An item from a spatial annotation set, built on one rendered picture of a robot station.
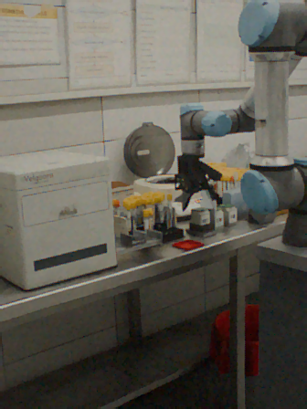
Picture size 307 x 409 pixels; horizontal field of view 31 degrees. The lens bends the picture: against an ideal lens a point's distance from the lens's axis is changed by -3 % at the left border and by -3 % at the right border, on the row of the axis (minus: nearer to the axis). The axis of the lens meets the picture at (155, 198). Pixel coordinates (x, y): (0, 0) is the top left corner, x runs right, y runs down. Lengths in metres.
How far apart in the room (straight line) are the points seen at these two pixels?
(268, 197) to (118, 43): 1.09
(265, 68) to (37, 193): 0.63
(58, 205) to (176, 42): 1.23
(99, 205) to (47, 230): 0.16
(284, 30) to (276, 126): 0.23
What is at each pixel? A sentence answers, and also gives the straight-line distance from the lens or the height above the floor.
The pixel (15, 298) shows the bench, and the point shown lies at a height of 0.88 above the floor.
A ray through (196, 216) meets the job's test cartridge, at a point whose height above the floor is 0.94.
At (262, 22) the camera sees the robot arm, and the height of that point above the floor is 1.49.
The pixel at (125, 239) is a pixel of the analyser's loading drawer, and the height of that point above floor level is 0.93.
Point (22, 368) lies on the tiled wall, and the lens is 2.27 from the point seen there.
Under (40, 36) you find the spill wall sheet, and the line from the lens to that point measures 2.10.
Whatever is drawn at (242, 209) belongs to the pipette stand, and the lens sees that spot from 2.01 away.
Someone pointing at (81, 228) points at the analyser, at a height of 1.00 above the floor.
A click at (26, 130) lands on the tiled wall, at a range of 2.07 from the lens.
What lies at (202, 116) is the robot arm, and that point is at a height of 1.26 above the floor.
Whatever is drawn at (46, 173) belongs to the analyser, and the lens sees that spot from 1.39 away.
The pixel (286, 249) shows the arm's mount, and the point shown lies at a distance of 1.53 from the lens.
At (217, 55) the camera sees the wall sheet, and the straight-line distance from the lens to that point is 2.63.
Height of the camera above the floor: 1.37
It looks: 12 degrees down
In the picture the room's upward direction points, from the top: 3 degrees counter-clockwise
